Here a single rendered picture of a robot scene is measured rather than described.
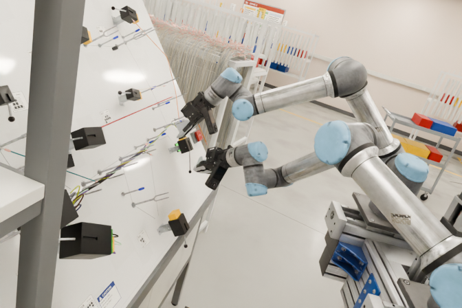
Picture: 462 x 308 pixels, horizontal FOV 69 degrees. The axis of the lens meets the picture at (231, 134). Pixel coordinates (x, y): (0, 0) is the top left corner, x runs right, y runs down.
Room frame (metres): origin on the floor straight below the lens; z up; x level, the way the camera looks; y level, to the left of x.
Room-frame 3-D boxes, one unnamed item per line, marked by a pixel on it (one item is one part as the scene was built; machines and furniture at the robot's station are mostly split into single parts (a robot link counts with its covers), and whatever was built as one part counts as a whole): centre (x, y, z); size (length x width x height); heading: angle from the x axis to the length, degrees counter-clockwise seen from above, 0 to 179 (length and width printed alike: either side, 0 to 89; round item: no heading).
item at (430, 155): (4.68, -2.43, 0.54); 0.99 x 0.50 x 1.08; 82
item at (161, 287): (1.29, 0.09, 0.60); 0.55 x 0.03 x 0.39; 170
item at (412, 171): (1.19, -0.67, 1.33); 0.13 x 0.12 x 0.14; 0
